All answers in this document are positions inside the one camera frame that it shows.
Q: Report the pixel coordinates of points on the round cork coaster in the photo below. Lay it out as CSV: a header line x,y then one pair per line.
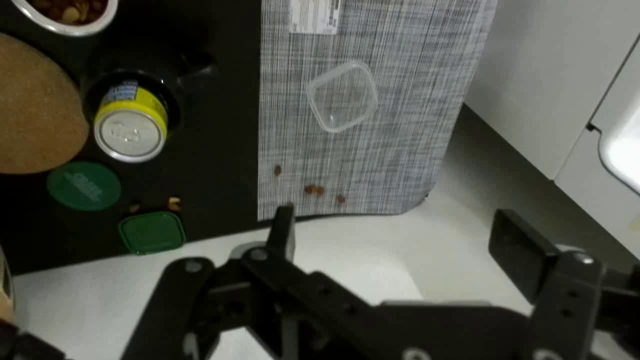
x,y
40,111

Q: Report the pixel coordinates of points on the white stove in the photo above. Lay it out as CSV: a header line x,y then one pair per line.
x,y
558,83

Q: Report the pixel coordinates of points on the open snack cup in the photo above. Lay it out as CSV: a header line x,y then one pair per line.
x,y
74,19

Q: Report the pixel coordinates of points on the white label sticker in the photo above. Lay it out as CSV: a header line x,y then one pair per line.
x,y
314,16

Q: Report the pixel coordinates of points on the round green lid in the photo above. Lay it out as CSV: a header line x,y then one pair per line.
x,y
85,187

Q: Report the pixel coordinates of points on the black side table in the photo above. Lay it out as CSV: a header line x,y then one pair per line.
x,y
206,175

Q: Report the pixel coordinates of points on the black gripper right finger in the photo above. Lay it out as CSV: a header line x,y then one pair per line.
x,y
522,253

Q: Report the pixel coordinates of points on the grey woven placemat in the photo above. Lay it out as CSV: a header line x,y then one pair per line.
x,y
422,57

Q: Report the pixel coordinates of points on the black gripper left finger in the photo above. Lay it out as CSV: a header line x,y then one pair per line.
x,y
283,236

